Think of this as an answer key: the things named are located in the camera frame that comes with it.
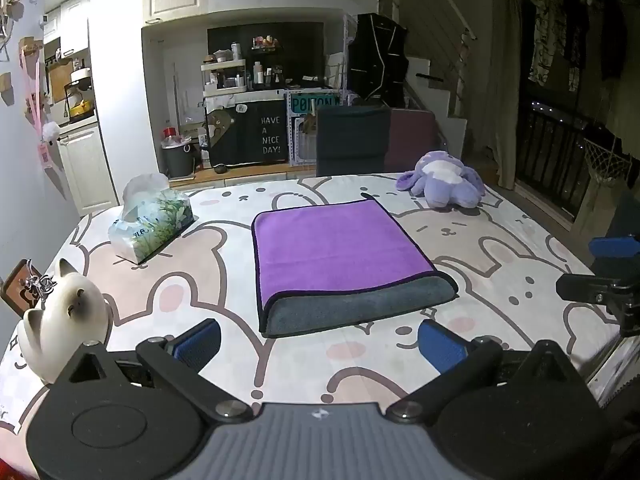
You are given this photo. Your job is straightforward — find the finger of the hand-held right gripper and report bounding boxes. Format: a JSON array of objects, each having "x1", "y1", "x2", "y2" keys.
[
  {"x1": 555, "y1": 272, "x2": 640, "y2": 307},
  {"x1": 588, "y1": 234, "x2": 640, "y2": 262}
]

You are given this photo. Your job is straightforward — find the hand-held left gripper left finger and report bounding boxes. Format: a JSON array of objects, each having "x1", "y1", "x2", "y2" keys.
[{"x1": 48, "y1": 318, "x2": 254, "y2": 424}]

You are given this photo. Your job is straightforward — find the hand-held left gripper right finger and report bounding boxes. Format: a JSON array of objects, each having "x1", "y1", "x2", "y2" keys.
[{"x1": 385, "y1": 318, "x2": 592, "y2": 424}]

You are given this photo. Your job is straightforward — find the purple and grey towel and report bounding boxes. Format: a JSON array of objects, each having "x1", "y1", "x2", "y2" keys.
[{"x1": 251, "y1": 198, "x2": 460, "y2": 339}]

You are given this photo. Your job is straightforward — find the rabbit printed bed sheet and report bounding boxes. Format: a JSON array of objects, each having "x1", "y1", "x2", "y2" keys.
[{"x1": 0, "y1": 172, "x2": 627, "y2": 480}]

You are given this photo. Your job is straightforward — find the black balcony railing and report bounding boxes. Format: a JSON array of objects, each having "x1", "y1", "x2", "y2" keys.
[{"x1": 519, "y1": 104, "x2": 617, "y2": 217}]

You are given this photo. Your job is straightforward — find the green floral tissue pack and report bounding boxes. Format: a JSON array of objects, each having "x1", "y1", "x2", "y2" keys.
[{"x1": 107, "y1": 173, "x2": 196, "y2": 265}]

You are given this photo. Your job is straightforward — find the white cat figurine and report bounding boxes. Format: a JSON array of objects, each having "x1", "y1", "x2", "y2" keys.
[{"x1": 16, "y1": 258, "x2": 112, "y2": 385}]

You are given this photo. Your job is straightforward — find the purple plush toy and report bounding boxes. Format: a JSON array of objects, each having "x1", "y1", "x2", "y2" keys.
[{"x1": 396, "y1": 150, "x2": 487, "y2": 210}]

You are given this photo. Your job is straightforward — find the grey trash bin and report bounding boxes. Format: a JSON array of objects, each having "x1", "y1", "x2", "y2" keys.
[{"x1": 160, "y1": 137, "x2": 197, "y2": 180}]

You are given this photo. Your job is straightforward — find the small brown card with keyring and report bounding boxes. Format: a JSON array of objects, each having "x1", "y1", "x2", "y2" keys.
[{"x1": 0, "y1": 258, "x2": 57, "y2": 319}]

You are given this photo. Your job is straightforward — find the beige curtain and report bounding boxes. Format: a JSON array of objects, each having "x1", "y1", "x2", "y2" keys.
[{"x1": 492, "y1": 0, "x2": 527, "y2": 192}]

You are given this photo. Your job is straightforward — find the white floor cabinet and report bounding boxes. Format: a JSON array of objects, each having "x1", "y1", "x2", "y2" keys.
[{"x1": 59, "y1": 126, "x2": 119, "y2": 217}]

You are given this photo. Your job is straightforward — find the maroon cushion panel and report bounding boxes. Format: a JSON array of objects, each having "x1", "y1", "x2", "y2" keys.
[{"x1": 385, "y1": 107, "x2": 442, "y2": 174}]

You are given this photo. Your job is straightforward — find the black hanging garment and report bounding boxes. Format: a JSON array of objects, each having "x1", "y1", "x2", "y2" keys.
[{"x1": 599, "y1": 0, "x2": 629, "y2": 82}]

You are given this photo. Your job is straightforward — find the dark hanging garment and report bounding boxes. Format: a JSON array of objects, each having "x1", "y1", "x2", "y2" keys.
[{"x1": 562, "y1": 0, "x2": 592, "y2": 94}]

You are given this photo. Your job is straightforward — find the black curtained cabinet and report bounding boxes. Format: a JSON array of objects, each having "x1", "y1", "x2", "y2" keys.
[{"x1": 207, "y1": 99, "x2": 290, "y2": 167}]

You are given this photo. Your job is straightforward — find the dark chair back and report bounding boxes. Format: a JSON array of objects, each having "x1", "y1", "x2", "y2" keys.
[{"x1": 315, "y1": 105, "x2": 392, "y2": 178}]

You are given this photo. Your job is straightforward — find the floral hanging garment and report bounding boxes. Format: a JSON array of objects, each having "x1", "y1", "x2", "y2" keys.
[{"x1": 528, "y1": 0, "x2": 562, "y2": 84}]

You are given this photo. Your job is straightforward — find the white staircase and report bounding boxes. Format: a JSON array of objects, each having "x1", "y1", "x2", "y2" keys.
[{"x1": 404, "y1": 54, "x2": 469, "y2": 162}]

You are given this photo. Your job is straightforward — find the green plate sign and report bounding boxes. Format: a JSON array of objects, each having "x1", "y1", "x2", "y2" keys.
[{"x1": 289, "y1": 92, "x2": 341, "y2": 114}]

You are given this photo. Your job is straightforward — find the white shelf rack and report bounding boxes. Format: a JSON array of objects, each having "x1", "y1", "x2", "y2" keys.
[{"x1": 201, "y1": 58, "x2": 249, "y2": 95}]

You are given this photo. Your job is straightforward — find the black fabric wardrobe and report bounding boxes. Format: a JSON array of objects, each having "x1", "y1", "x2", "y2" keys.
[{"x1": 346, "y1": 12, "x2": 410, "y2": 106}]

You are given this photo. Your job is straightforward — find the wooden cutting board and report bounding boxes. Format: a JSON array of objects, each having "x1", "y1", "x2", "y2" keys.
[{"x1": 48, "y1": 57, "x2": 75, "y2": 104}]

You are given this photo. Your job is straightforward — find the white rope net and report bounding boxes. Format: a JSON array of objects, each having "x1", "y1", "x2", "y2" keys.
[{"x1": 582, "y1": 137, "x2": 633, "y2": 182}]

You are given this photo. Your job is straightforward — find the white wire cage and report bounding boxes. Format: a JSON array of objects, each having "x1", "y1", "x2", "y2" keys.
[{"x1": 287, "y1": 112, "x2": 319, "y2": 166}]

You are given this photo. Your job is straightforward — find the pink lanyard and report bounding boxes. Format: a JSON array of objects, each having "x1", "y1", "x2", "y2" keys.
[{"x1": 19, "y1": 37, "x2": 64, "y2": 169}]

